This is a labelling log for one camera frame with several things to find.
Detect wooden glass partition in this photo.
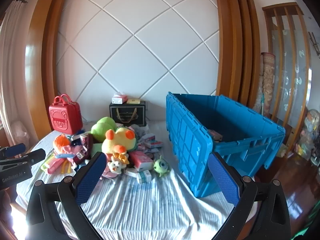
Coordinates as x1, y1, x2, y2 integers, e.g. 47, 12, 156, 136
262, 5, 313, 153

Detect yellow fabric strips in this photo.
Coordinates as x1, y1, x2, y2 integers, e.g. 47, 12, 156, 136
60, 159, 75, 174

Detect wooden wall column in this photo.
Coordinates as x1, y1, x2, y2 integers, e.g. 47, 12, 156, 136
25, 0, 73, 133
212, 0, 262, 110

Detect orange plush toy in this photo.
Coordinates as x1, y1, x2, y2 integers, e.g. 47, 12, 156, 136
52, 134, 72, 148

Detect dark pink box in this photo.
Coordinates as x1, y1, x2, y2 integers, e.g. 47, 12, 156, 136
207, 129, 223, 142

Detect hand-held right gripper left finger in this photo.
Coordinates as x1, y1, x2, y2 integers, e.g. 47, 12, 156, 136
25, 152, 108, 240

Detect white striped bed sheet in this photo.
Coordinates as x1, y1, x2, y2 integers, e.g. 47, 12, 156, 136
15, 120, 258, 240

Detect white flat small box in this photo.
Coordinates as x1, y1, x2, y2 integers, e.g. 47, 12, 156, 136
125, 167, 139, 178

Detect blue plastic storage crate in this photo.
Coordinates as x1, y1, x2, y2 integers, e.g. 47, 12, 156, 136
166, 92, 286, 198

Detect green one-eyed monster plush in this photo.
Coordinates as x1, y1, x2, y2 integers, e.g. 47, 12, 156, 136
153, 155, 171, 178

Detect small white plush toy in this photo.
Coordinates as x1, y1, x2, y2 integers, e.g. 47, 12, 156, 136
107, 156, 124, 174

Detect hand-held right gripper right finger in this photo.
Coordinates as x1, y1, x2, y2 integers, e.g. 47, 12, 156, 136
207, 152, 292, 240

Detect rolled floral carpet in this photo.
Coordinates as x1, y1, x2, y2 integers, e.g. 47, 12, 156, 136
259, 52, 275, 115

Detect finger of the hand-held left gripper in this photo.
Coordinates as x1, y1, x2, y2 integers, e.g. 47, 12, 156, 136
0, 148, 46, 173
0, 143, 27, 159

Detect black gift box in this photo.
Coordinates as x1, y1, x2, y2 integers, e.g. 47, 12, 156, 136
109, 101, 147, 127

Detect pink flowered tissue pack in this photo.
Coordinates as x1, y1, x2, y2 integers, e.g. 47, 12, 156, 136
129, 150, 154, 173

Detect pile of assorted toys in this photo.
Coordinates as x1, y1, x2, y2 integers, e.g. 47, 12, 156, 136
295, 109, 320, 165

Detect yellow duck plush toy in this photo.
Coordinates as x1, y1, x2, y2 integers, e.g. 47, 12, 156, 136
101, 127, 139, 164

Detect red toy suitcase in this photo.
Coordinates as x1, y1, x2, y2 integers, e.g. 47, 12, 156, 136
49, 94, 83, 135

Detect white window curtain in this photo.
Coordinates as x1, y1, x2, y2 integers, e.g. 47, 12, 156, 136
0, 0, 33, 150

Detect small white medicine box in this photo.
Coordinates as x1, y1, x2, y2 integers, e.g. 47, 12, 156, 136
135, 170, 153, 184

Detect red white tissue box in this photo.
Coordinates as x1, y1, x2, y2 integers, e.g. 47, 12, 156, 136
112, 93, 128, 105

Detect green plush toy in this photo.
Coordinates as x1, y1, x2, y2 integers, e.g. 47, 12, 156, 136
90, 117, 117, 142

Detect pile of small medicine boxes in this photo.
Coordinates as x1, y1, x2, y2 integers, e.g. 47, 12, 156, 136
137, 132, 164, 155

